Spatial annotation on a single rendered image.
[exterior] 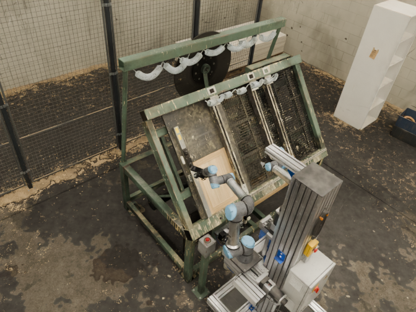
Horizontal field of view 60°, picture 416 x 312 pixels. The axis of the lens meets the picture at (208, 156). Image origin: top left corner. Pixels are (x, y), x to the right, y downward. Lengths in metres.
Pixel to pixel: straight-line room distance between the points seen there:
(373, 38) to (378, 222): 2.91
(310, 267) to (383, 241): 2.33
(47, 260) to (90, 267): 0.50
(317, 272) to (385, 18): 4.41
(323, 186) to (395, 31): 4.21
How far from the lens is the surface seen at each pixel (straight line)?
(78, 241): 4.65
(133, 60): 3.34
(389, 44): 6.45
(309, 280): 2.99
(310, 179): 2.52
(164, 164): 3.32
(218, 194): 3.66
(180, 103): 3.41
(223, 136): 3.67
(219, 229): 3.72
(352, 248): 4.99
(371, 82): 6.71
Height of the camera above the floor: 3.66
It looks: 41 degrees down
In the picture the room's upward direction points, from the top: 6 degrees clockwise
